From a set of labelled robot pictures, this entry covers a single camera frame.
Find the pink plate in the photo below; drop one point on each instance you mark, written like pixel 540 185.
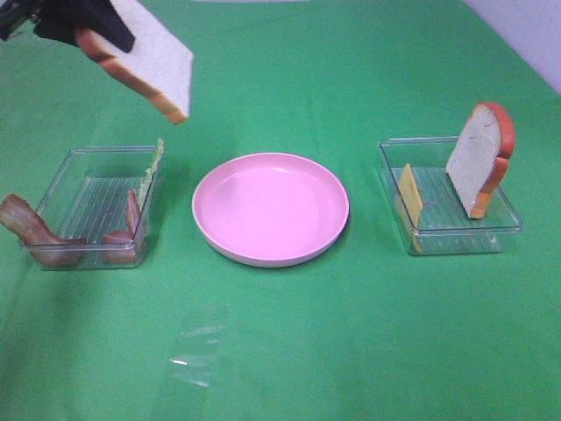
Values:
pixel 270 210

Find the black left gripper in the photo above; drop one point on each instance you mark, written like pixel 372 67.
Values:
pixel 57 20

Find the clear plastic container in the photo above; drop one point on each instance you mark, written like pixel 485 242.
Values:
pixel 87 198
pixel 444 227

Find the upright bread slice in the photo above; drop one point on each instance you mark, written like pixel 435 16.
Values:
pixel 480 159

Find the clear right plastic container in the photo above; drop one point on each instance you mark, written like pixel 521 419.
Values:
pixel 444 227

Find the green lettuce leaf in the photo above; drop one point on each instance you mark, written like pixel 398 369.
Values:
pixel 144 185

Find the bacon strip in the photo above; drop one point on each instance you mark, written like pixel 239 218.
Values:
pixel 123 237
pixel 20 218

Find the clear left plastic container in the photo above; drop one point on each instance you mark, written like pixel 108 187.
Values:
pixel 87 198

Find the green tablecloth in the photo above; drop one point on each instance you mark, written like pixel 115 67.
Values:
pixel 363 332

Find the yellow cheese slice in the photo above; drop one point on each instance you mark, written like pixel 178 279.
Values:
pixel 409 206

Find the bread slice with crust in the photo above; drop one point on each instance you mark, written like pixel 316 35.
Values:
pixel 158 67

